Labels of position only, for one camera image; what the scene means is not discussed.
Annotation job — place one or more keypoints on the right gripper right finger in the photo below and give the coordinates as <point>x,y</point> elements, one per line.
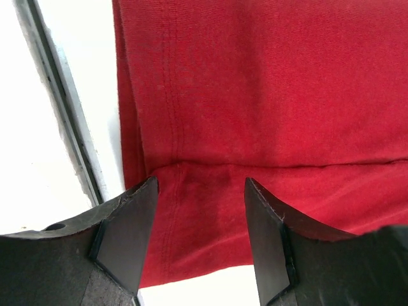
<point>301,261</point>

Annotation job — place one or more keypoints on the aluminium rail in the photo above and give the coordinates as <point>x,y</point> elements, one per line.
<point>53,66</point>

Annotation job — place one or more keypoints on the red t-shirt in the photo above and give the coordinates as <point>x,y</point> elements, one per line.
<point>309,98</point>

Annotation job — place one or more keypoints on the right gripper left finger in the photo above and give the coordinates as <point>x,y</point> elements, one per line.
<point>95,258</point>

